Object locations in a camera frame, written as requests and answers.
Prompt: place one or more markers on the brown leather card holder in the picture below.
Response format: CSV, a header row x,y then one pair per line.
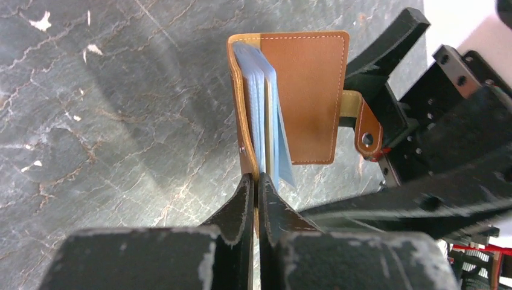
x,y
311,69

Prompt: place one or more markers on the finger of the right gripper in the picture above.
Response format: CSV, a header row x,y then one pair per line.
x,y
369,72
438,206

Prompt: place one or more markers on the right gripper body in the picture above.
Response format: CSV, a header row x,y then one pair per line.
x,y
463,109

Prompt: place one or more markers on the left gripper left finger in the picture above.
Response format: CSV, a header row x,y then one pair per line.
x,y
216,254

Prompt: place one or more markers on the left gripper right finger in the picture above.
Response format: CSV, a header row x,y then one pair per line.
x,y
295,254

